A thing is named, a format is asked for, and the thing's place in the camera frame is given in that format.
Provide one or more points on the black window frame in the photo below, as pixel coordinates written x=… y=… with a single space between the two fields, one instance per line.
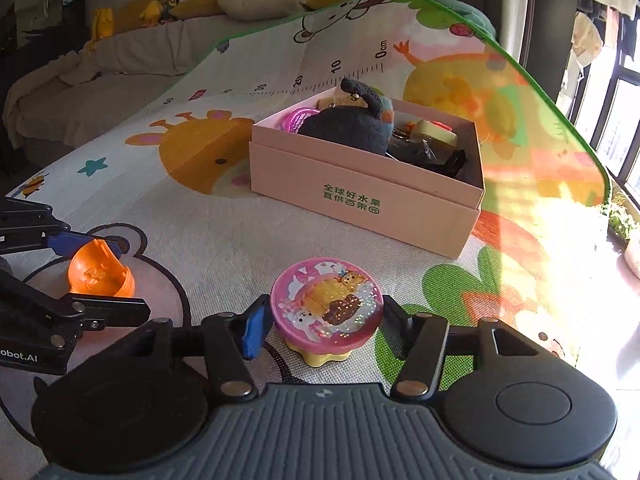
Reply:
x=612 y=110

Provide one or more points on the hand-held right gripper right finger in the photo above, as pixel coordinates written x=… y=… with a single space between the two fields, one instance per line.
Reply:
x=397 y=322

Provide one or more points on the dark grey plush toy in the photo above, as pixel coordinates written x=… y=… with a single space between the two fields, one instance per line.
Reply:
x=345 y=130

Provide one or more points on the black plastic-wrapped item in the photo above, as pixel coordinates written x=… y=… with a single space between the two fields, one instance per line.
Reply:
x=425 y=155

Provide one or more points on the orange plastic shell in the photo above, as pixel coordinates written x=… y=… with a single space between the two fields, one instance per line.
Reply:
x=100 y=275

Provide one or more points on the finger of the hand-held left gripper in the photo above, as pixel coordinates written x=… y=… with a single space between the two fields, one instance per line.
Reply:
x=60 y=242
x=110 y=310

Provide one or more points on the cream hanging garment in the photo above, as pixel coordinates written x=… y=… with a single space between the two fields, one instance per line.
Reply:
x=585 y=40

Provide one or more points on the tan plush toy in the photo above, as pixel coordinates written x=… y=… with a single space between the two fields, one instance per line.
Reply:
x=332 y=101

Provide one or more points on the cartoon play mat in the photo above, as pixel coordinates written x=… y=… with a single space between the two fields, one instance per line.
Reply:
x=200 y=200

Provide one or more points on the pink round toy tin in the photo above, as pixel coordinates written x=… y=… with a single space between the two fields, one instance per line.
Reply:
x=325 y=300

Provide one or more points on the teal cushion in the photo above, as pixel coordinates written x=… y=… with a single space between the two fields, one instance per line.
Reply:
x=470 y=15

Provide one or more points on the pink cardboard box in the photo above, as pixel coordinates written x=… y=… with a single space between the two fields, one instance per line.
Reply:
x=360 y=210

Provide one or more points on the pink plastic toy net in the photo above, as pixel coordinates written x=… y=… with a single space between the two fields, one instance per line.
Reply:
x=297 y=119

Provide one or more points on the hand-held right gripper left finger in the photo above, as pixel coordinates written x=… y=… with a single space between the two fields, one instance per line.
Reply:
x=255 y=327

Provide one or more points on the small potted plant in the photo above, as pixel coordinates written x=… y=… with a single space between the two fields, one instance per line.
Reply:
x=620 y=220

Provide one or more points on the yellow duck plush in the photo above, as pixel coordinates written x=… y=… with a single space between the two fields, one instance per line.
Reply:
x=152 y=10

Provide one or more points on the dark cabinet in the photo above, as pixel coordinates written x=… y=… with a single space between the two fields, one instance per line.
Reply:
x=45 y=35

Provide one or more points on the grey sofa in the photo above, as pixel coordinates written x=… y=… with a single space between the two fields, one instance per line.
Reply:
x=75 y=100

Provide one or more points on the white pot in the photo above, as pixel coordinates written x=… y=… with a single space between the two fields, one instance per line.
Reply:
x=632 y=255

